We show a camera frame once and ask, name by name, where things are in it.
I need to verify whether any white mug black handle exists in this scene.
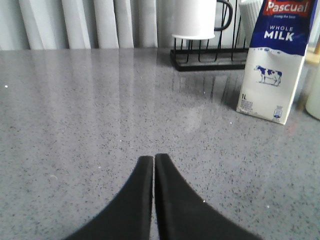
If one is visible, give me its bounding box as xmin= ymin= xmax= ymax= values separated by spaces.
xmin=171 ymin=0 xmax=233 ymax=40

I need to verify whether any blue white milk carton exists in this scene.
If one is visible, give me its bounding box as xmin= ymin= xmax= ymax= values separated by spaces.
xmin=236 ymin=0 xmax=318 ymax=125

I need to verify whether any black wire mug rack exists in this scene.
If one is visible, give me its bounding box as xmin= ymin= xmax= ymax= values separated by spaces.
xmin=170 ymin=0 xmax=248 ymax=71

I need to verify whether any grey curtain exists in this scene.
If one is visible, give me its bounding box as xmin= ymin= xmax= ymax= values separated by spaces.
xmin=0 ymin=0 xmax=320 ymax=51

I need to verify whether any white ribbed mug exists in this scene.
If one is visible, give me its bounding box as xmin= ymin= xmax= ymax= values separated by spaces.
xmin=238 ymin=0 xmax=263 ymax=46

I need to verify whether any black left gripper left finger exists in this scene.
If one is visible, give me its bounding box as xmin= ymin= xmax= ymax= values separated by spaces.
xmin=67 ymin=156 xmax=154 ymax=240

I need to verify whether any cream ribbed cup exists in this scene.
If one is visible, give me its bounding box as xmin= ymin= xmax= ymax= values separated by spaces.
xmin=305 ymin=65 xmax=320 ymax=120

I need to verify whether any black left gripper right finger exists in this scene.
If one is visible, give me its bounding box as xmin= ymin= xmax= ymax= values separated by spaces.
xmin=155 ymin=153 xmax=259 ymax=240

